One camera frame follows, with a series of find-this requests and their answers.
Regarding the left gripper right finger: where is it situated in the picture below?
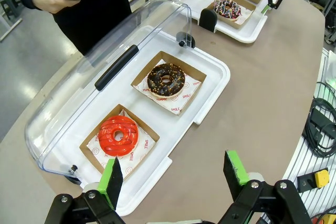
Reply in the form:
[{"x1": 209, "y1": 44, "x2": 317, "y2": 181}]
[{"x1": 217, "y1": 150, "x2": 313, "y2": 224}]

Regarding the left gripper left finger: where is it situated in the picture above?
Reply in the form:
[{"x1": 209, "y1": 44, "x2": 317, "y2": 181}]
[{"x1": 44, "y1": 157, "x2": 127, "y2": 224}]

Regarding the purple donut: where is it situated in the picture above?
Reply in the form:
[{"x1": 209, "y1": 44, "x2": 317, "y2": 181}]
[{"x1": 207, "y1": 0, "x2": 257, "y2": 30}]

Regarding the dark donut with rainbow sprinkles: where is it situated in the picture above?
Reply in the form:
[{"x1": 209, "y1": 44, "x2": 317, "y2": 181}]
[{"x1": 214, "y1": 0, "x2": 242, "y2": 22}]

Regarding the red glazed donut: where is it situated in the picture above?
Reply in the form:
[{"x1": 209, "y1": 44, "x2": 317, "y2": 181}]
[{"x1": 98, "y1": 115, "x2": 139, "y2": 156}]

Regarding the printed paper under red donut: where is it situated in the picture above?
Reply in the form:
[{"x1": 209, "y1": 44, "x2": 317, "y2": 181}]
[{"x1": 86, "y1": 110, "x2": 158, "y2": 180}]

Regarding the red donut in cardboard tray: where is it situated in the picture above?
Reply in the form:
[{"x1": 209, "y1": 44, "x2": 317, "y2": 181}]
[{"x1": 79, "y1": 104, "x2": 160, "y2": 182}]

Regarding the printed paper under chocolate donut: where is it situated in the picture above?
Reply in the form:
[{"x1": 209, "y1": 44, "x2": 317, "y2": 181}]
[{"x1": 133, "y1": 62, "x2": 203, "y2": 116}]

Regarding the chocolate donut in cardboard tray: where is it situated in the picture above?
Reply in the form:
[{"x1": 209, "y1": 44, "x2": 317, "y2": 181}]
[{"x1": 130, "y1": 50, "x2": 207, "y2": 116}]

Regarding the chocolate donut with orange sprinkles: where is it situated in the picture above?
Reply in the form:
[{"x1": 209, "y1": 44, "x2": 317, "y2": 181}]
[{"x1": 146, "y1": 63, "x2": 186, "y2": 98}]

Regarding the person in black sweatshirt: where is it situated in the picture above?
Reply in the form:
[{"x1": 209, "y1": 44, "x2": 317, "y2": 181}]
[{"x1": 5, "y1": 0, "x2": 132, "y2": 56}]

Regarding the white display case base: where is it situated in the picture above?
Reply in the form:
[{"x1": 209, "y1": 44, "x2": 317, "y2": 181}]
[
  {"x1": 47, "y1": 29, "x2": 232, "y2": 217},
  {"x1": 188, "y1": 0, "x2": 269, "y2": 44}
]

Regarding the white slotted side table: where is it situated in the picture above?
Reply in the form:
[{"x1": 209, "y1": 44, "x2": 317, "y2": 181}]
[{"x1": 282, "y1": 48, "x2": 336, "y2": 224}]

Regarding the yellow emergency stop button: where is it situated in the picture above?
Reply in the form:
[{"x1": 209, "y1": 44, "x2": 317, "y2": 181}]
[
  {"x1": 319, "y1": 213, "x2": 336, "y2": 224},
  {"x1": 297, "y1": 168, "x2": 330, "y2": 193}
]

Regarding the grey plastic stool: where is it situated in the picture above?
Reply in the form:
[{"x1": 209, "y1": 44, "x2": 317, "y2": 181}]
[{"x1": 0, "y1": 0, "x2": 17, "y2": 22}]

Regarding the black cable bundle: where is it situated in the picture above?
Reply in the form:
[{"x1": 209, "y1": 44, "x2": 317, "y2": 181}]
[{"x1": 301, "y1": 82, "x2": 336, "y2": 158}]

